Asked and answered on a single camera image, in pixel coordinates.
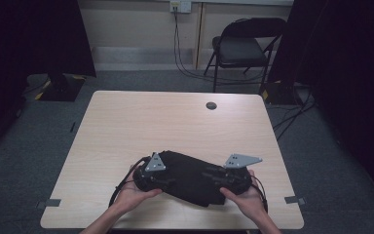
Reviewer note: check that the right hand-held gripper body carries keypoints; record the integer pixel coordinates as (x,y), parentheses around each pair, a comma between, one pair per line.
(238,182)

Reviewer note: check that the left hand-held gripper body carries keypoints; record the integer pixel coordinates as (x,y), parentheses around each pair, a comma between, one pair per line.
(147,180)

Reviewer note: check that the black pants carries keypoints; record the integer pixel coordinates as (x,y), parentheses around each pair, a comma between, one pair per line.
(191,187)

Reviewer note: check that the person's right hand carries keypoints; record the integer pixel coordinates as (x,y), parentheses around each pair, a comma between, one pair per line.
(250,203)

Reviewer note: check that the person's left hand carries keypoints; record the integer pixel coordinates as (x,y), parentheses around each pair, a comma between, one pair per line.
(131,198)

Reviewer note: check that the grey tape strip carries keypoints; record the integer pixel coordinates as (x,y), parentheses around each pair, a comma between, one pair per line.
(294,200)
(48,203)

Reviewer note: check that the black stand base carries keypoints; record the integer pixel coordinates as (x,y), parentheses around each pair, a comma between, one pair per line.
(61,92)
(279,94)

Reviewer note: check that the black folding chair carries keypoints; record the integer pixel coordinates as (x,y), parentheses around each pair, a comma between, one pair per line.
(240,52)

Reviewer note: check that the black curtain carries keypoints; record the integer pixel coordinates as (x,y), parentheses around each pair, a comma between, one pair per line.
(13,48)
(354,65)

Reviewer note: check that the white wall outlet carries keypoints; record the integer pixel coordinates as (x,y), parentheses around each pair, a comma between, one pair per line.
(181,6)

